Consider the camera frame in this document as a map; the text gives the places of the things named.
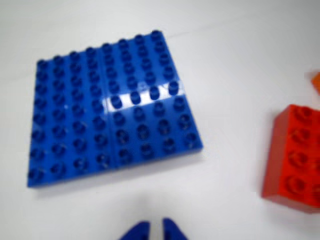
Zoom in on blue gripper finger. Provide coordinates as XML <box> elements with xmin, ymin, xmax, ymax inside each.
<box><xmin>118</xmin><ymin>220</ymin><xmax>152</xmax><ymax>240</ymax></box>
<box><xmin>162</xmin><ymin>217</ymin><xmax>191</xmax><ymax>240</ymax></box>

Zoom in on orange 2x4 building block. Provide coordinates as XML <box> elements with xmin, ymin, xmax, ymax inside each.
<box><xmin>310</xmin><ymin>71</ymin><xmax>320</xmax><ymax>95</ymax></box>

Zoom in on blue 8x8 studded baseplate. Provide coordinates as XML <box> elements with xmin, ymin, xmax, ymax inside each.
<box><xmin>26</xmin><ymin>29</ymin><xmax>204</xmax><ymax>190</ymax></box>

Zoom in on red 2x4 building block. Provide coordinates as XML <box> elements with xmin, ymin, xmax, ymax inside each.
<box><xmin>261</xmin><ymin>104</ymin><xmax>320</xmax><ymax>214</ymax></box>

